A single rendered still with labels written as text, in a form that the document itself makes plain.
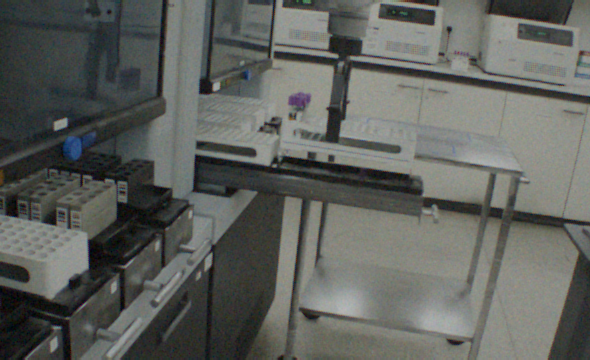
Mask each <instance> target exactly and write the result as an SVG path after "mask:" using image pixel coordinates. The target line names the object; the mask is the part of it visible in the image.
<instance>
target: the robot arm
mask: <svg viewBox="0 0 590 360"><path fill-rule="evenodd" d="M384 1H387V0H329V8H330V9H329V11H328V14H329V15H328V23H327V33H329V34H332V36H329V41H328V52H329V53H333V54H338V60H337V62H336V63H334V67H333V68H334V73H333V83H332V90H331V98H330V104H329V107H326V110H329V112H328V121H327V129H326V138H325V141H327V142H334V143H338V141H340V133H341V125H342V120H343V121H346V114H347V106H348V104H350V100H348V99H349V96H348V95H349V84H350V80H351V73H352V70H353V64H351V63H352V62H351V60H350V57H360V56H362V51H363V44H364V41H363V40H360V39H361V38H366V37H367V34H366V30H367V27H368V22H369V18H370V16H369V15H370V10H371V7H372V5H374V4H377V3H379V2H384ZM336 9H339V10H336ZM346 11H350V12H346ZM355 12H359V13H355ZM365 13H369V14H365ZM582 232H583V233H584V234H586V235H587V236H588V237H589V239H590V226H585V227H583V228H582Z"/></svg>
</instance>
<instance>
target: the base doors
mask: <svg viewBox="0 0 590 360"><path fill-rule="evenodd" d="M279 67H281V69H282V71H277V70H272V78H271V80H270V91H269V101H274V102H277V105H276V117H282V118H285V116H286V115H287V111H288V105H287V103H288V95H292V93H297V92H299V91H302V92H304V93H306V92H309V93H312V100H311V103H310V110H309V115H314V117H321V118H328V112H329V110H326V107H329V104H330V98H331V90H332V83H333V73H334V68H333V67H327V66H319V64H310V63H301V62H293V61H283V60H275V59H273V68H276V69H279ZM287 76H288V77H295V78H300V79H303V82H301V81H296V80H289V79H287ZM397 84H401V85H410V86H416V87H418V88H419V90H418V89H414V88H410V87H402V86H397ZM423 85H424V89H423ZM429 88H431V89H436V90H444V91H445V90H447V91H449V92H448V93H444V92H436V91H428V89H429ZM373 90H382V91H390V94H383V93H374V92H373ZM422 91H423V95H422ZM506 93H507V95H506ZM348 96H349V99H348V100H350V104H348V106H347V114H353V115H360V116H369V117H376V118H383V119H391V120H398V121H404V122H405V123H412V124H417V121H418V124H419V125H426V126H435V127H442V128H449V129H455V131H462V132H469V133H476V134H483V135H491V136H497V137H498V136H499V137H503V138H504V139H505V141H506V142H507V145H508V146H509V148H510V149H511V151H512V153H513V154H514V156H515V157H516V159H517V160H518V162H519V163H520V165H521V166H522V168H523V169H524V171H525V172H526V174H527V176H528V177H529V180H530V183H529V184H521V183H520V184H519V188H518V192H517V197H516V202H515V206H514V210H515V211H521V212H526V213H531V212H533V213H538V214H545V215H550V216H557V217H563V218H567V219H573V220H579V221H585V222H590V105H585V104H577V103H570V102H562V101H561V100H555V99H548V98H540V97H533V96H526V95H525V94H518V93H511V92H502V91H494V90H492V89H486V88H478V87H470V86H462V85H458V84H455V83H446V82H438V81H430V80H425V83H424V80H423V79H420V78H411V77H403V76H395V75H387V74H382V73H379V72H370V71H362V70H355V69H353V70H352V73H351V80H350V84H349V95H348ZM415 96H418V99H415ZM426 96H428V97H429V98H428V99H425V97H426ZM421 97H422V101H421ZM505 98H506V100H505ZM420 103H421V107H420ZM504 103H505V104H504ZM419 108H420V113H419ZM503 108H504V109H503ZM563 109H565V110H566V111H572V112H581V113H584V115H580V114H572V113H566V112H565V111H563ZM418 114H419V120H418ZM536 114H542V115H548V116H554V117H555V119H548V118H542V117H535V116H536ZM502 117H503V118H502ZM501 122H502V123H501ZM500 126H501V128H500ZM499 131H500V133H499ZM581 135H582V136H581ZM576 157H577V158H576ZM335 163H342V164H349V165H356V166H357V167H364V168H371V169H378V170H385V171H392V172H399V173H405V174H410V171H411V174H413V175H420V176H422V179H423V181H424V194H425V196H426V197H432V198H439V199H445V200H452V201H459V202H465V203H471V204H477V205H483V202H484V197H485V193H486V187H487V182H488V177H489V173H490V172H485V171H478V170H471V169H466V168H459V167H453V166H446V165H440V164H433V163H426V161H420V160H414V162H413V168H412V170H411V168H403V167H397V166H390V165H388V163H382V162H374V161H368V160H362V159H354V158H348V157H341V156H335ZM571 176H572V177H571ZM510 179H511V176H510V175H503V174H497V179H496V184H495V188H494V194H493V199H492V203H491V207H496V208H503V209H504V207H505V202H506V198H507V192H508V188H509V183H510ZM570 180H571V181H570ZM566 199H567V200H566ZM565 203H566V204H565ZM564 207H565V208H564Z"/></svg>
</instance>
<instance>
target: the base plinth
mask: <svg viewBox="0 0 590 360"><path fill-rule="evenodd" d="M433 204H436V205H437V207H438V210H442V209H444V211H446V210H451V211H457V212H463V213H469V214H476V215H481V212H482V207H483V205H477V204H471V203H465V202H459V201H452V200H445V199H439V198H432V197H426V196H425V197H424V203H423V207H425V208H432V205H433ZM503 211H504V209H503V208H496V207H491V208H490V213H489V217H494V218H500V219H502V215H503ZM511 220H512V221H519V222H524V223H531V224H535V223H536V224H542V225H548V226H554V227H560V228H563V227H564V224H572V225H577V226H583V227H585V226H590V222H585V221H579V220H573V219H567V218H563V217H557V216H550V215H545V214H538V213H533V212H531V213H526V212H521V211H515V210H514V211H513V215H512V219H511Z"/></svg>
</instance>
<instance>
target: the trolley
mask: <svg viewBox="0 0 590 360"><path fill-rule="evenodd" d="M346 121H350V122H357V123H365V124H371V125H378V126H384V127H386V128H393V129H400V130H406V131H413V132H416V137H417V145H416V150H415V156H414V160H420V161H426V163H433V164H440V165H446V166H453V167H459V168H466V169H471V170H478V171H485V172H490V173H489V177H488V182H487V187H486V193H485V197H484V202H483V207H482V212H481V216H480V221H479V227H478V232H477V236H476V241H475V246H474V251H473V252H472V255H471V260H470V265H469V271H468V275H467V280H466V281H463V280H458V279H453V278H447V277H442V276H438V275H436V276H432V275H427V274H422V273H416V272H410V271H405V270H399V269H394V268H389V267H383V266H380V267H378V266H373V265H367V264H361V263H356V262H351V261H344V260H339V259H334V258H328V257H323V248H325V240H326V231H327V223H328V215H329V206H330V203H324V202H323V205H321V213H320V222H319V230H318V240H317V248H316V257H315V265H314V271H313V273H312V276H311V279H310V281H308V283H307V285H306V287H305V289H304V292H303V294H302V296H301V298H300V295H301V286H302V278H303V268H304V259H305V251H306V241H308V233H309V223H310V215H311V205H312V201H310V200H303V199H302V204H301V214H300V223H299V233H298V242H297V252H296V261H295V270H294V280H293V289H292V298H291V307H289V309H290V316H288V325H287V333H286V342H285V351H284V354H283V355H280V356H279V357H278V358H277V359H276V360H298V359H297V358H296V357H295V350H294V346H295V338H296V329H297V321H298V312H302V314H303V315H304V316H305V317H306V318H309V319H318V318H320V317H321V316H324V317H329V318H333V319H339V320H344V321H349V322H354V323H358V324H363V325H368V326H370V325H374V326H379V327H383V328H388V329H393V330H398V331H403V332H405V331H408V332H412V333H417V334H422V335H427V336H431V335H432V336H435V337H440V338H445V339H446V341H447V342H448V343H449V344H450V343H451V344H453V345H462V344H463V343H464V342H468V343H471V346H470V350H469V354H468V359H467V360H476V359H477V354H478V351H479V350H480V346H481V341H482V337H483V333H484V328H485V324H486V321H487V320H488V316H489V312H490V308H491V303H492V299H493V294H494V290H495V286H496V284H497V281H498V277H499V273H500V268H501V263H502V259H503V254H504V250H505V246H506V241H507V237H508V232H509V228H510V224H511V219H512V215H513V211H514V206H515V202H516V197H517V192H518V188H519V184H520V183H521V184H529V183H530V180H529V177H528V176H527V174H526V172H525V171H524V169H523V168H522V166H521V165H520V163H519V162H518V160H517V159H516V157H515V156H514V154H513V153H512V151H511V149H510V148H509V146H508V145H507V142H506V141H505V139H504V138H503V137H497V136H491V135H483V134H476V133H469V132H462V131H455V129H449V128H442V127H435V126H426V125H419V124H412V123H405V122H404V121H398V120H391V119H383V118H376V117H369V116H360V115H353V114H346ZM497 174H503V175H510V176H511V179H510V183H509V188H508V192H507V198H506V202H505V207H504V211H503V215H502V220H501V224H500V229H499V233H498V238H497V242H496V248H495V252H494V257H493V260H492V262H491V266H490V270H489V275H488V279H487V284H486V288H485V293H484V297H483V302H482V304H481V306H480V311H479V315H478V319H477V324H476V328H475V330H474V323H473V317H472V313H473V311H472V304H471V299H470V294H471V289H472V286H473V283H474V279H475V274H476V269H477V265H478V260H479V256H480V251H481V246H482V242H483V237H484V233H485V231H486V227H487V222H488V217H489V213H490V208H491V203H492V199H493V194H494V188H495V184H496V179H497Z"/></svg>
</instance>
